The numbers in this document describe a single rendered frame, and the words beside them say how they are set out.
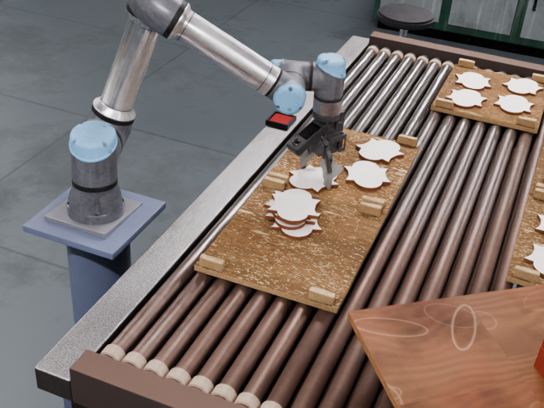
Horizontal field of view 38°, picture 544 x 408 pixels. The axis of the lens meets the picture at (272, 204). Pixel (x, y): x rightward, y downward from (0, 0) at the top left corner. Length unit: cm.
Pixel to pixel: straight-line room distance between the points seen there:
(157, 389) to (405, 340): 48
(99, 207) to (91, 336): 47
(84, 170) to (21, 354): 116
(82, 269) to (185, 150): 212
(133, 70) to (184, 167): 203
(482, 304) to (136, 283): 76
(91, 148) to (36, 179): 202
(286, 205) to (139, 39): 55
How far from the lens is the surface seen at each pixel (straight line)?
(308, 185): 211
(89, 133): 200
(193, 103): 468
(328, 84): 199
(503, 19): 586
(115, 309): 174
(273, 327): 170
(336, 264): 185
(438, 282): 188
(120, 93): 206
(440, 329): 157
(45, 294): 325
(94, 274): 214
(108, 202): 204
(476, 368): 151
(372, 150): 232
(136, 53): 201
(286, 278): 179
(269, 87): 186
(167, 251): 190
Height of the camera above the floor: 205
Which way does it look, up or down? 33 degrees down
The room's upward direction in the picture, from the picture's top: 4 degrees clockwise
